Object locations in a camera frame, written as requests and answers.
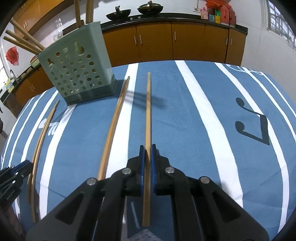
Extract window with grille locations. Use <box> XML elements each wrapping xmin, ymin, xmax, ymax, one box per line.
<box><xmin>266</xmin><ymin>1</ymin><xmax>295</xmax><ymax>50</ymax></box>

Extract green perforated utensil holder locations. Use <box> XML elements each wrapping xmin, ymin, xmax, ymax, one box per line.
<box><xmin>37</xmin><ymin>22</ymin><xmax>116</xmax><ymax>105</ymax></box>

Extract green basin on counter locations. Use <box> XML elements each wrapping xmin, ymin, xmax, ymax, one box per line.
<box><xmin>30</xmin><ymin>55</ymin><xmax>40</xmax><ymax>68</ymax></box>

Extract yellow detergent bottle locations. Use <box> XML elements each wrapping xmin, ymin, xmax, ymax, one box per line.
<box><xmin>4</xmin><ymin>78</ymin><xmax>14</xmax><ymax>93</ymax></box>

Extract red plastic bag on wall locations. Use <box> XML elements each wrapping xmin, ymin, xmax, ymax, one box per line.
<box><xmin>6</xmin><ymin>46</ymin><xmax>19</xmax><ymax>66</ymax></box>

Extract brown kitchen base cabinets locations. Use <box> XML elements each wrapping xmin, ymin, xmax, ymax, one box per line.
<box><xmin>1</xmin><ymin>14</ymin><xmax>248</xmax><ymax>116</ymax></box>

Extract red gift bags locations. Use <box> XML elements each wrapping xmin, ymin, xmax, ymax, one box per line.
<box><xmin>206</xmin><ymin>0</ymin><xmax>236</xmax><ymax>28</ymax></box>

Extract blue striped table cloth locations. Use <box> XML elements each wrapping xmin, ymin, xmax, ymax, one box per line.
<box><xmin>1</xmin><ymin>60</ymin><xmax>295</xmax><ymax>238</ymax></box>

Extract black wok with lid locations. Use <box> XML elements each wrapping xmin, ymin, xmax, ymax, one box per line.
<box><xmin>137</xmin><ymin>1</ymin><xmax>164</xmax><ymax>16</ymax></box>

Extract colourful small boxes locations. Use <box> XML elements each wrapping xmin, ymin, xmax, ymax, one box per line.
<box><xmin>201</xmin><ymin>7</ymin><xmax>221</xmax><ymax>24</ymax></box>

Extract black wok left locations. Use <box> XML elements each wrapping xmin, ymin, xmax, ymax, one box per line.
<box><xmin>106</xmin><ymin>6</ymin><xmax>132</xmax><ymax>21</ymax></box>

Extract wooden chopstick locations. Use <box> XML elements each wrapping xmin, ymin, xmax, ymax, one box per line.
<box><xmin>4</xmin><ymin>36</ymin><xmax>41</xmax><ymax>55</ymax></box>
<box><xmin>97</xmin><ymin>76</ymin><xmax>130</xmax><ymax>181</ymax></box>
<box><xmin>30</xmin><ymin>102</ymin><xmax>60</xmax><ymax>224</ymax></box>
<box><xmin>86</xmin><ymin>0</ymin><xmax>94</xmax><ymax>24</ymax></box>
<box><xmin>74</xmin><ymin>0</ymin><xmax>81</xmax><ymax>28</ymax></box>
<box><xmin>10</xmin><ymin>18</ymin><xmax>45</xmax><ymax>50</ymax></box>
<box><xmin>142</xmin><ymin>72</ymin><xmax>152</xmax><ymax>227</ymax></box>
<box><xmin>27</xmin><ymin>100</ymin><xmax>60</xmax><ymax>204</ymax></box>
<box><xmin>5</xmin><ymin>30</ymin><xmax>41</xmax><ymax>52</ymax></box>

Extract brown upper wall cabinet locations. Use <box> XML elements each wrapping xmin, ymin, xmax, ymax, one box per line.
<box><xmin>13</xmin><ymin>0</ymin><xmax>74</xmax><ymax>35</ymax></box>

